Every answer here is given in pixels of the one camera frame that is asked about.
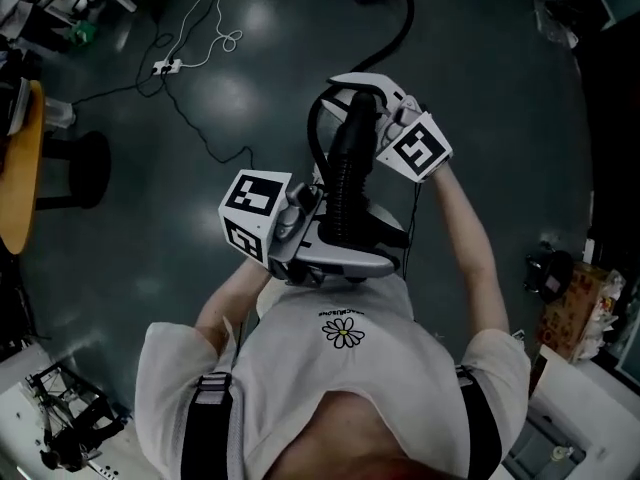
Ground white floor cable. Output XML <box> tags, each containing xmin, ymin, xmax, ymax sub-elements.
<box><xmin>162</xmin><ymin>0</ymin><xmax>245</xmax><ymax>70</ymax></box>

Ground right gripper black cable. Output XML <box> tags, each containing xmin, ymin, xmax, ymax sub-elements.
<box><xmin>398</xmin><ymin>181</ymin><xmax>425</xmax><ymax>282</ymax></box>

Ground black floor cable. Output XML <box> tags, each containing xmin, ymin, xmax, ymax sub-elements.
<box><xmin>71</xmin><ymin>32</ymin><xmax>257</xmax><ymax>165</ymax></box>

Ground person's white t-shirt torso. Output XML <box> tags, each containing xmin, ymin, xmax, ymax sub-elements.
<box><xmin>133</xmin><ymin>271</ymin><xmax>532</xmax><ymax>480</ymax></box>

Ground black left shoulder strap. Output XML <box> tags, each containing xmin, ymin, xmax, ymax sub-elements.
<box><xmin>181</xmin><ymin>371</ymin><xmax>235</xmax><ymax>480</ymax></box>

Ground clear plastic bag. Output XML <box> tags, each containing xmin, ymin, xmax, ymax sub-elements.
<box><xmin>589</xmin><ymin>266</ymin><xmax>629</xmax><ymax>364</ymax></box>

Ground black right shoulder strap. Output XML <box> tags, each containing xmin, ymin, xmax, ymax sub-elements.
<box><xmin>453</xmin><ymin>364</ymin><xmax>504</xmax><ymax>480</ymax></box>

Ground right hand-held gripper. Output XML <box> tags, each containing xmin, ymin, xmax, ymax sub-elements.
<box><xmin>327</xmin><ymin>70</ymin><xmax>454</xmax><ymax>184</ymax></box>

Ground round wooden table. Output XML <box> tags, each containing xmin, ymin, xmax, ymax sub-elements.
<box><xmin>0</xmin><ymin>80</ymin><xmax>46</xmax><ymax>257</ymax></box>

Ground person's left forearm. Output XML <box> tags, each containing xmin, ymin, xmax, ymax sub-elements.
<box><xmin>193</xmin><ymin>256</ymin><xmax>275</xmax><ymax>332</ymax></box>

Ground white side table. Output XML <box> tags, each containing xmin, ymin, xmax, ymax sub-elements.
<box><xmin>502</xmin><ymin>343</ymin><xmax>640</xmax><ymax>480</ymax></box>

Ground white workbench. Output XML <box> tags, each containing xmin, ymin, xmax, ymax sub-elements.
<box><xmin>0</xmin><ymin>342</ymin><xmax>146</xmax><ymax>480</ymax></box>

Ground black vacuum hose wand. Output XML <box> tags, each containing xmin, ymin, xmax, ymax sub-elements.
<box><xmin>305</xmin><ymin>0</ymin><xmax>417</xmax><ymax>249</ymax></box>

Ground black metal frame device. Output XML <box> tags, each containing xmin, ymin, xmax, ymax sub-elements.
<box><xmin>24</xmin><ymin>362</ymin><xmax>127</xmax><ymax>474</ymax></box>

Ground black round stool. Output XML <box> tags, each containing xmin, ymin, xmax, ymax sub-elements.
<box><xmin>37</xmin><ymin>130</ymin><xmax>113</xmax><ymax>212</ymax></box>

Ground translucent plastic container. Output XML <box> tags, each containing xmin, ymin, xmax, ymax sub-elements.
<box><xmin>43</xmin><ymin>96</ymin><xmax>77</xmax><ymax>133</ymax></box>

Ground printed cardboard box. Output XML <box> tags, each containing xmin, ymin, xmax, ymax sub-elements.
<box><xmin>537</xmin><ymin>260</ymin><xmax>627</xmax><ymax>365</ymax></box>

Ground person's right forearm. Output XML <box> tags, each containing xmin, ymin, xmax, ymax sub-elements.
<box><xmin>428</xmin><ymin>165</ymin><xmax>512</xmax><ymax>342</ymax></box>

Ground small green object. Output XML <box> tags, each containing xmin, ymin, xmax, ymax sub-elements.
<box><xmin>68</xmin><ymin>20</ymin><xmax>97</xmax><ymax>48</ymax></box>

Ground black round container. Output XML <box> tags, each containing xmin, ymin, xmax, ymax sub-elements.
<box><xmin>523</xmin><ymin>249</ymin><xmax>575</xmax><ymax>305</ymax></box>

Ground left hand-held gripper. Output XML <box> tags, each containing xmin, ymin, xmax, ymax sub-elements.
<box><xmin>218</xmin><ymin>168</ymin><xmax>410</xmax><ymax>288</ymax></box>

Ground black shoulder strap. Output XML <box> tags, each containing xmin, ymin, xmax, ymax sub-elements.
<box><xmin>453</xmin><ymin>364</ymin><xmax>504</xmax><ymax>480</ymax></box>
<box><xmin>181</xmin><ymin>371</ymin><xmax>235</xmax><ymax>480</ymax></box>

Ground crumpled plastic sheet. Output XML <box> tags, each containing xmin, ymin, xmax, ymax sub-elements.
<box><xmin>531</xmin><ymin>0</ymin><xmax>581</xmax><ymax>49</ymax></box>

